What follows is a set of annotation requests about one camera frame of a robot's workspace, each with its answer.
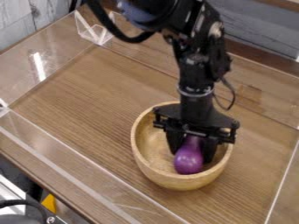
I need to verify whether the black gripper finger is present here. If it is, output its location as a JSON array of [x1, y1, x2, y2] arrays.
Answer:
[[166, 129, 184, 154], [202, 137, 219, 164]]

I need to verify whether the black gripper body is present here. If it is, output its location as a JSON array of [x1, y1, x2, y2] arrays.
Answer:
[[152, 89, 240, 144]]

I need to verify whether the purple toy eggplant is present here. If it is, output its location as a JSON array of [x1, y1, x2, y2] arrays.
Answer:
[[174, 136, 203, 175]]

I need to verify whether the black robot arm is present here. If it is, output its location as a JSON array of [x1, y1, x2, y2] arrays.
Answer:
[[87, 0, 239, 163]]

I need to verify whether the brown wooden bowl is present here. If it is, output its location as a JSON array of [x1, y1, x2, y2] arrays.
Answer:
[[131, 101, 234, 191]]

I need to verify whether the yellow tag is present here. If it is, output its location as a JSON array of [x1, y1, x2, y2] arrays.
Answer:
[[41, 194, 57, 214]]

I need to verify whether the clear acrylic tray wall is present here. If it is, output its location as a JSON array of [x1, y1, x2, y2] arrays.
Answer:
[[0, 101, 190, 224]]

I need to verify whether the clear acrylic corner bracket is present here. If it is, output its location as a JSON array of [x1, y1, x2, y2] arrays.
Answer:
[[73, 10, 113, 46]]

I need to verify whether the black cable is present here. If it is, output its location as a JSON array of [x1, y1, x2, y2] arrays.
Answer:
[[0, 199, 47, 224]]

